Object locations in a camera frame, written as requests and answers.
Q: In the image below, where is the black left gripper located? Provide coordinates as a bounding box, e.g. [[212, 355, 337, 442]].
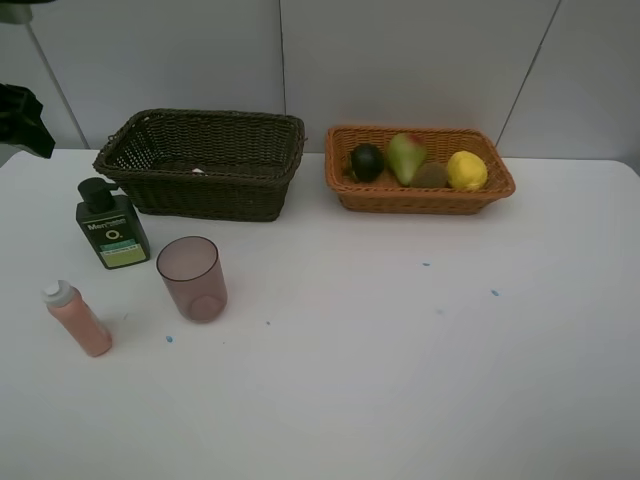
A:
[[0, 84, 55, 158]]

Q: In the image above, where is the dark green pump bottle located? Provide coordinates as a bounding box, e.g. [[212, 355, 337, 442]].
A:
[[75, 177, 151, 270]]

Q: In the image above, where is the pink bottle white cap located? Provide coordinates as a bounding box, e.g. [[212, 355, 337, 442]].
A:
[[41, 280, 113, 357]]

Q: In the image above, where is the translucent pink plastic cup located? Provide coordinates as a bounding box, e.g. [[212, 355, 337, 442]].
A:
[[156, 236, 228, 323]]

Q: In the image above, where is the dark green mangosteen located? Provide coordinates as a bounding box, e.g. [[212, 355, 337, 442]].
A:
[[346, 143, 385, 183]]

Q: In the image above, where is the green pear red blush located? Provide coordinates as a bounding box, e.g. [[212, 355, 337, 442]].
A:
[[386, 133, 427, 187]]

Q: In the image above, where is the brown kiwi fruit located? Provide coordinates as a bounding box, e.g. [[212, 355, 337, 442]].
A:
[[410, 162, 448, 189]]

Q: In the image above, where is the yellow lemon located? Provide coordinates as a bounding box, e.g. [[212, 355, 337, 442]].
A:
[[447, 151, 488, 191]]

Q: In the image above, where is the dark brown wicker basket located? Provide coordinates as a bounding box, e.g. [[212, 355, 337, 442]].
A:
[[93, 109, 305, 222]]

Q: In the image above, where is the orange wicker basket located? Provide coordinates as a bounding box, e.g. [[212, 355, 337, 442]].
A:
[[325, 125, 516, 215]]

